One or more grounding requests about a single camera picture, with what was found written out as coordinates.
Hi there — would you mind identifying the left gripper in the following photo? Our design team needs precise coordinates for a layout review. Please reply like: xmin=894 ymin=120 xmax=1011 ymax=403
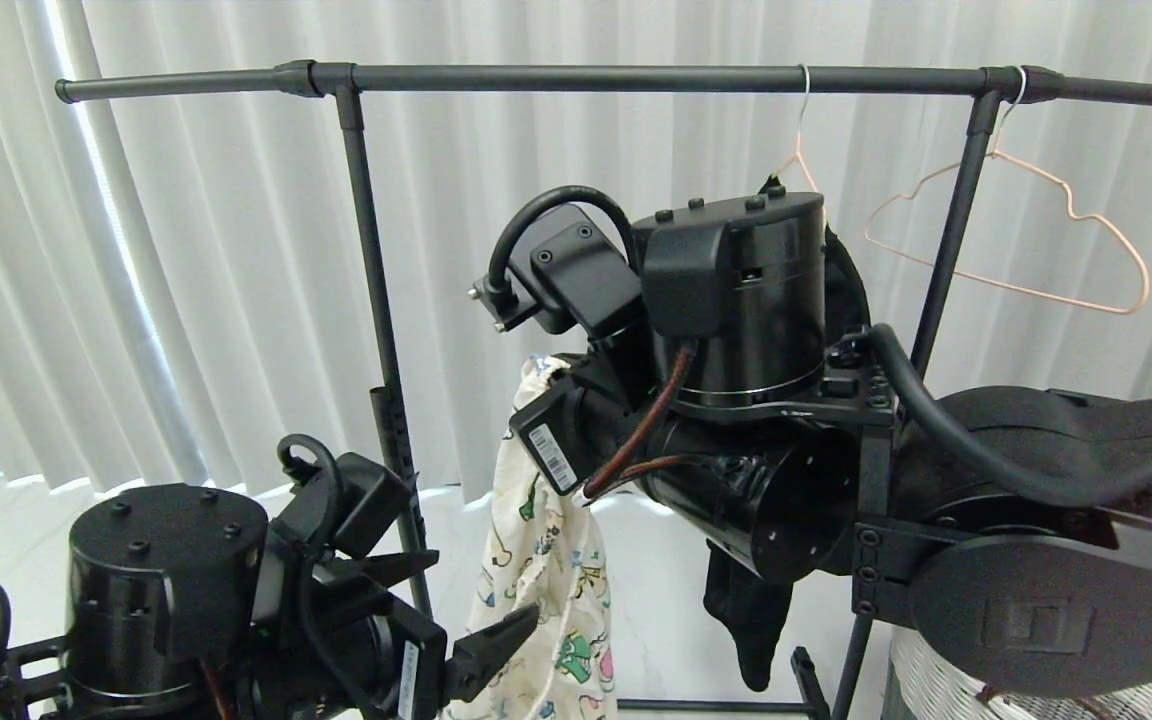
xmin=256 ymin=547 xmax=543 ymax=720

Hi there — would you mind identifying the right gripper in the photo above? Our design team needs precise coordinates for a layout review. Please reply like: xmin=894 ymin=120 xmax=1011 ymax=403
xmin=507 ymin=348 xmax=675 ymax=498

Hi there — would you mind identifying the cream printed garment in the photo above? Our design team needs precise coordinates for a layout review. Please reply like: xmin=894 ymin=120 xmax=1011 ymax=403
xmin=439 ymin=352 xmax=620 ymax=720

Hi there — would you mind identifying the black short-sleeved shirt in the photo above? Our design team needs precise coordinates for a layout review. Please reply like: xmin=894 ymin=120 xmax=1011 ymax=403
xmin=701 ymin=175 xmax=874 ymax=694

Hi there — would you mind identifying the pink clothes hanger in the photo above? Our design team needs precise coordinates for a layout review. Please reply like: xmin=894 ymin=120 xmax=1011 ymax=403
xmin=863 ymin=64 xmax=1152 ymax=317
xmin=772 ymin=64 xmax=823 ymax=197

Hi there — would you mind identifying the black clothes rack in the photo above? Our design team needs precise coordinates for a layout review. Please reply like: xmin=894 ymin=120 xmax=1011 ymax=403
xmin=53 ymin=59 xmax=1152 ymax=720

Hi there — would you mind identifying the white laundry basket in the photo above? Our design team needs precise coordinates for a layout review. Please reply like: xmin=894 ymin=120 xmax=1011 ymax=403
xmin=879 ymin=622 xmax=1152 ymax=720

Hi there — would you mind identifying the white curtain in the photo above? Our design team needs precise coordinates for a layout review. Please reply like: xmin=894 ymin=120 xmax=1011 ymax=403
xmin=0 ymin=0 xmax=1152 ymax=496

